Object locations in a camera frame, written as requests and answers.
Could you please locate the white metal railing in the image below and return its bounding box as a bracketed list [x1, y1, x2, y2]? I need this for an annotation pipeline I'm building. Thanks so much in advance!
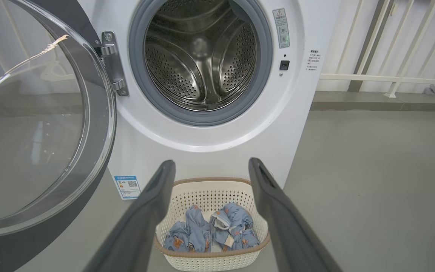
[319, 0, 435, 98]

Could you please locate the cream perforated laundry basket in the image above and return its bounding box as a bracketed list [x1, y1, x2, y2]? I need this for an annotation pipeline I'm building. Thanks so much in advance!
[153, 178, 271, 272]

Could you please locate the black-rimmed glass washer door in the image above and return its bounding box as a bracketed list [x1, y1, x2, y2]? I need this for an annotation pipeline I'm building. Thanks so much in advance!
[0, 0, 117, 272]

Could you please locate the chrome door hinge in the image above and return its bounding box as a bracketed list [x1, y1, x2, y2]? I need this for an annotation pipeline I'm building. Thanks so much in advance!
[94, 31, 129, 96]

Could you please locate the blue energy label sticker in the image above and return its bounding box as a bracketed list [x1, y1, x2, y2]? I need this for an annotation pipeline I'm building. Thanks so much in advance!
[114, 175, 142, 199]

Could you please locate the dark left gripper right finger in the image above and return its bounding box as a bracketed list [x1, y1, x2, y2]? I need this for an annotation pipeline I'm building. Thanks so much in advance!
[248, 158, 342, 272]

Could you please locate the blue printed garment white collar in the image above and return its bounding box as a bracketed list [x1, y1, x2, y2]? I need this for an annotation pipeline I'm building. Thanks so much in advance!
[209, 202, 259, 250]

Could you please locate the grey warning sticker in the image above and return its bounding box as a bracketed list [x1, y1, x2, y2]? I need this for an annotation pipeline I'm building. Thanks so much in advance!
[273, 8, 290, 49]

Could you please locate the stainless steel washing machine drum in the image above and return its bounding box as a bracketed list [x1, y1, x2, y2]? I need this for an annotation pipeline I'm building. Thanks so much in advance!
[144, 0, 258, 111]

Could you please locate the white front-load washing machine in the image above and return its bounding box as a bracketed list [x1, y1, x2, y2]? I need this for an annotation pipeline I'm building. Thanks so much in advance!
[78, 0, 342, 201]

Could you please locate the small printed text sticker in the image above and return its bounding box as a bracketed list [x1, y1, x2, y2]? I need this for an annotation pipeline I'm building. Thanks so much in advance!
[306, 49, 320, 71]

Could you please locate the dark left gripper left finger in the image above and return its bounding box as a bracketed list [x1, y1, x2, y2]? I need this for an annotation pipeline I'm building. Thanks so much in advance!
[83, 160, 176, 272]

